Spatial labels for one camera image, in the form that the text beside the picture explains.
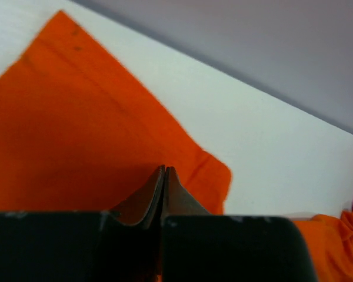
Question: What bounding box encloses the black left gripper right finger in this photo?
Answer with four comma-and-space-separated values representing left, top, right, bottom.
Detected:
161, 167, 317, 281

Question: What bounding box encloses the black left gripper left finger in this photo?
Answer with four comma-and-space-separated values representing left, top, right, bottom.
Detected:
0, 166, 165, 281

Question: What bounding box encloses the orange t-shirt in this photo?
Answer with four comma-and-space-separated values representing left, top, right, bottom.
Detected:
0, 11, 353, 281

